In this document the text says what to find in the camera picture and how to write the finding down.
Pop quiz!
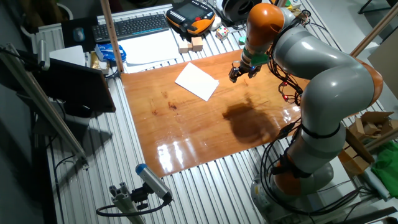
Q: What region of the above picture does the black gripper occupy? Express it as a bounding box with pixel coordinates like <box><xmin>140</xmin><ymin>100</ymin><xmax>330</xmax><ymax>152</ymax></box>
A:
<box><xmin>229</xmin><ymin>60</ymin><xmax>262</xmax><ymax>83</ymax></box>

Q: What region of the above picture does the white paper sheet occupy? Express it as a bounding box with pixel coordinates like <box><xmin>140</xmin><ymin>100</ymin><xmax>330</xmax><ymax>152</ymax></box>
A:
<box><xmin>175</xmin><ymin>62</ymin><xmax>220</xmax><ymax>102</ymax></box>

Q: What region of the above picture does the Rubik's cube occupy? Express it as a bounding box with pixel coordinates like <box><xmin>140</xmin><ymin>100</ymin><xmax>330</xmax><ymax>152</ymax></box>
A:
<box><xmin>215</xmin><ymin>26</ymin><xmax>230</xmax><ymax>42</ymax></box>

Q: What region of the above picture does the large wooden cube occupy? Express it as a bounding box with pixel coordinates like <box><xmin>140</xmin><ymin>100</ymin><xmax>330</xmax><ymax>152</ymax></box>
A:
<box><xmin>191</xmin><ymin>36</ymin><xmax>204</xmax><ymax>52</ymax></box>

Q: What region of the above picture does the white egg-shaped object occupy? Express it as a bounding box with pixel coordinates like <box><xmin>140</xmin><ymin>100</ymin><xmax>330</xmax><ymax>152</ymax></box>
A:
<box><xmin>208</xmin><ymin>15</ymin><xmax>222</xmax><ymax>32</ymax></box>

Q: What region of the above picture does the black filament spool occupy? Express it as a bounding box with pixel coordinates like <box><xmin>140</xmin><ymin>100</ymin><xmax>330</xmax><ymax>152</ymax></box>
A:
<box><xmin>222</xmin><ymin>0</ymin><xmax>264</xmax><ymax>23</ymax></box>

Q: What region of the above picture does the glossy brown wooden board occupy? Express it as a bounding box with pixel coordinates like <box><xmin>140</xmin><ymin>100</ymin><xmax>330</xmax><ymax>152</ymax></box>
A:
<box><xmin>120</xmin><ymin>49</ymin><xmax>312</xmax><ymax>178</ymax></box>

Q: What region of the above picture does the black orange teach pendant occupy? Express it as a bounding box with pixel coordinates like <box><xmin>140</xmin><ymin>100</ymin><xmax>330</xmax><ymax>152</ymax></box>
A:
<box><xmin>165</xmin><ymin>0</ymin><xmax>216</xmax><ymax>35</ymax></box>

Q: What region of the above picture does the white paper stack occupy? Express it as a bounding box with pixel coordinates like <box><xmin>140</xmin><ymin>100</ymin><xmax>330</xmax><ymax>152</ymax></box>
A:
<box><xmin>117</xmin><ymin>29</ymin><xmax>181</xmax><ymax>74</ymax></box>

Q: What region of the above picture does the black computer keyboard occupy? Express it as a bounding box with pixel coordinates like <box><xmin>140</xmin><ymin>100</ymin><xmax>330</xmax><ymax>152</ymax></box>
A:
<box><xmin>91</xmin><ymin>13</ymin><xmax>171</xmax><ymax>44</ymax></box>

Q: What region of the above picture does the wooden pole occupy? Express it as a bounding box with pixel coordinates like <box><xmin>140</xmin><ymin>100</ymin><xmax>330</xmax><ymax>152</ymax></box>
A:
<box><xmin>363</xmin><ymin>127</ymin><xmax>398</xmax><ymax>152</ymax></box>
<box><xmin>99</xmin><ymin>0</ymin><xmax>125</xmax><ymax>74</ymax></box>
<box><xmin>350</xmin><ymin>2</ymin><xmax>398</xmax><ymax>58</ymax></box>

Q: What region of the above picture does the brown cardboard box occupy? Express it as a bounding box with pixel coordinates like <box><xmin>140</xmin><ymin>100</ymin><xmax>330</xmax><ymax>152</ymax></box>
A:
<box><xmin>337</xmin><ymin>111</ymin><xmax>398</xmax><ymax>177</ymax></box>

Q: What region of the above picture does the blue tissue pack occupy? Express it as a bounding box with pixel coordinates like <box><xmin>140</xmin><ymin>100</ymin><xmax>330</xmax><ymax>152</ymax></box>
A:
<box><xmin>95</xmin><ymin>43</ymin><xmax>127</xmax><ymax>62</ymax></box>

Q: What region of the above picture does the beige cardboard sheet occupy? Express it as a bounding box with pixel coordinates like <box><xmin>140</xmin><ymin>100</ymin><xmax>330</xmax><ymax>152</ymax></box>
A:
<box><xmin>368</xmin><ymin>37</ymin><xmax>398</xmax><ymax>100</ymax></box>

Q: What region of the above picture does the gold foil packet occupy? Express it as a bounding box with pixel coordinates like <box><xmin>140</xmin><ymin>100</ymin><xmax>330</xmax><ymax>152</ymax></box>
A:
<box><xmin>90</xmin><ymin>51</ymin><xmax>110</xmax><ymax>75</ymax></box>

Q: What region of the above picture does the black flat monitor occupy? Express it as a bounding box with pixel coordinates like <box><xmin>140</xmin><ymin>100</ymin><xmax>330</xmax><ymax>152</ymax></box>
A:
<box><xmin>18</xmin><ymin>49</ymin><xmax>117</xmax><ymax>118</ymax></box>

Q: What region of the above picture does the grey computer mouse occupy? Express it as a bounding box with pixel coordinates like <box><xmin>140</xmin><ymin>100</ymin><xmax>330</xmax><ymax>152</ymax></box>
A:
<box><xmin>73</xmin><ymin>27</ymin><xmax>86</xmax><ymax>43</ymax></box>

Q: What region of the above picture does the green cloth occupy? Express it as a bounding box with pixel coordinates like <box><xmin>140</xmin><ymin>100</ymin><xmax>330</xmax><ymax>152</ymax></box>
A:
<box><xmin>371</xmin><ymin>141</ymin><xmax>398</xmax><ymax>198</ymax></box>

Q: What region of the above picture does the white box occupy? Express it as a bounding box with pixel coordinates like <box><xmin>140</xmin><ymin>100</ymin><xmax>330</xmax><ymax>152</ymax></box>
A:
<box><xmin>49</xmin><ymin>45</ymin><xmax>86</xmax><ymax>67</ymax></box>

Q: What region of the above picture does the black mouse pad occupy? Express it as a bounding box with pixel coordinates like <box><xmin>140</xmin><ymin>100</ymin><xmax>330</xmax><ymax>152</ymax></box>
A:
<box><xmin>60</xmin><ymin>16</ymin><xmax>99</xmax><ymax>53</ymax></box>

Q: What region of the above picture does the aluminium profile beam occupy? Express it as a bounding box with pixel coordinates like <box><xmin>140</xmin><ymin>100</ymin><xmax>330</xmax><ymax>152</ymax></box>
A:
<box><xmin>0</xmin><ymin>43</ymin><xmax>90</xmax><ymax>170</ymax></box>

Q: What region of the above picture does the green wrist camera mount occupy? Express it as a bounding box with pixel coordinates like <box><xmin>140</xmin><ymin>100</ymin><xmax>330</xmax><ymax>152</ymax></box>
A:
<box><xmin>242</xmin><ymin>47</ymin><xmax>270</xmax><ymax>67</ymax></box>

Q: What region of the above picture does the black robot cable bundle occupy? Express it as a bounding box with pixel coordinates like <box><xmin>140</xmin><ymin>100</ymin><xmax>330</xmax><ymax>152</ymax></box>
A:
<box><xmin>259</xmin><ymin>9</ymin><xmax>374</xmax><ymax>217</ymax></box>

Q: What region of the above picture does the silver camera with blue end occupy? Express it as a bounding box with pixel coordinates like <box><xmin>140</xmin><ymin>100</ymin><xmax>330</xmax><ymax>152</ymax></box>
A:
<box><xmin>135</xmin><ymin>163</ymin><xmax>174</xmax><ymax>202</ymax></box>

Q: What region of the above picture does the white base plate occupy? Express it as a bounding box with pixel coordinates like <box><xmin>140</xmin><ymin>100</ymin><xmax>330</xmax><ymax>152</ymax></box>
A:
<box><xmin>320</xmin><ymin>155</ymin><xmax>363</xmax><ymax>203</ymax></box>

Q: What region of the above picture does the aluminium profile bracket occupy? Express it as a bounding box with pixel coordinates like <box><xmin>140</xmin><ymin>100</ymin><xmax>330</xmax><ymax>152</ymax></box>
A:
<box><xmin>108</xmin><ymin>182</ymin><xmax>147</xmax><ymax>224</ymax></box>

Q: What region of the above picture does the black camera cable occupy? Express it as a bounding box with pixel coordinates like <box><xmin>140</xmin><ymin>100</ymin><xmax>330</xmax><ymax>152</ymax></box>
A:
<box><xmin>95</xmin><ymin>198</ymin><xmax>172</xmax><ymax>218</ymax></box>

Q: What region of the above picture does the silver depth camera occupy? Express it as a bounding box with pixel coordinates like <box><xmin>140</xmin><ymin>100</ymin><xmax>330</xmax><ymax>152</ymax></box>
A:
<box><xmin>37</xmin><ymin>39</ymin><xmax>50</xmax><ymax>72</ymax></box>

